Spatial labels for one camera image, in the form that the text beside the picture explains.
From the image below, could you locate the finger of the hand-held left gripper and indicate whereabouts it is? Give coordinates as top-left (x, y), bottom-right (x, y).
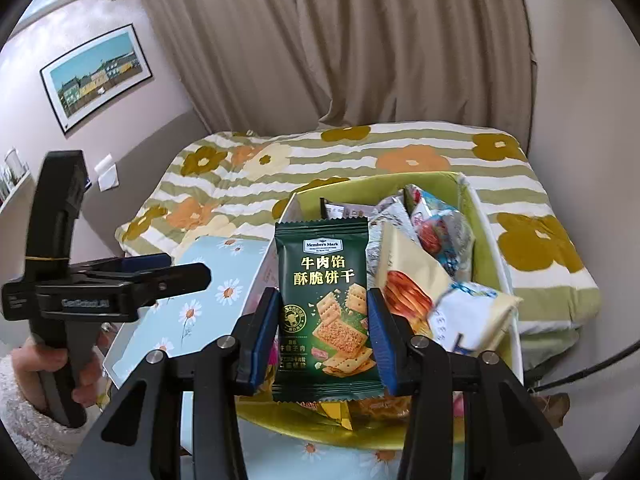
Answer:
top-left (75, 254), bottom-right (174, 276)
top-left (125, 262), bottom-right (213, 311)

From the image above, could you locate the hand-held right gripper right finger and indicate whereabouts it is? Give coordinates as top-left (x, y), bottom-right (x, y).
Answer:
top-left (366, 287), bottom-right (583, 480)

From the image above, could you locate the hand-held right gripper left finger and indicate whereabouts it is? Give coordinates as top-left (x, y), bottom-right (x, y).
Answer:
top-left (62, 287), bottom-right (281, 480)

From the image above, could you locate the dark green cracker packet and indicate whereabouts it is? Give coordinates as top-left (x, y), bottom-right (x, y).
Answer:
top-left (272, 217), bottom-right (383, 403)

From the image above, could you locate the green cardboard box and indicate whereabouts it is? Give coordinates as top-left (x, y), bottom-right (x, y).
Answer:
top-left (235, 171), bottom-right (526, 451)

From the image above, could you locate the person's left forearm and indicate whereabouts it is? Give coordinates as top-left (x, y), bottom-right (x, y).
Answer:
top-left (0, 355), bottom-right (83, 477)

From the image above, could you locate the person's left hand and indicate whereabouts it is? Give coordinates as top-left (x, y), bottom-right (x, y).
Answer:
top-left (10, 331), bottom-right (108, 407)

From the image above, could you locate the blue daisy print box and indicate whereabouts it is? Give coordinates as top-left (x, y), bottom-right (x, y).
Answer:
top-left (107, 234), bottom-right (416, 480)

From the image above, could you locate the heap of mixed snack packets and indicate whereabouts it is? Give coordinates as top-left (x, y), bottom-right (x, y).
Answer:
top-left (300, 184), bottom-right (523, 433)

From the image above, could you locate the striped floral blanket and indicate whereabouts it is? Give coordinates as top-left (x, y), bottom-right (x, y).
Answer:
top-left (114, 124), bottom-right (601, 336)

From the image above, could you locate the beige curtain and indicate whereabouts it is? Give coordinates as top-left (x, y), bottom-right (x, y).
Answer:
top-left (137, 0), bottom-right (537, 153)

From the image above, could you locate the white wall shelf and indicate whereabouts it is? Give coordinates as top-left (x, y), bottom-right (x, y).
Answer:
top-left (0, 147), bottom-right (37, 217)

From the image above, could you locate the white wall switch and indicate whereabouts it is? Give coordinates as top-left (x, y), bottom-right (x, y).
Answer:
top-left (94, 155), bottom-right (121, 192)

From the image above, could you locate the framed wall poster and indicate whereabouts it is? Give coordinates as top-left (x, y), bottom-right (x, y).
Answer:
top-left (40, 23), bottom-right (153, 135)

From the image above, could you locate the black cable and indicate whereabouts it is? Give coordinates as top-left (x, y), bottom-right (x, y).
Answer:
top-left (525, 337), bottom-right (640, 397)

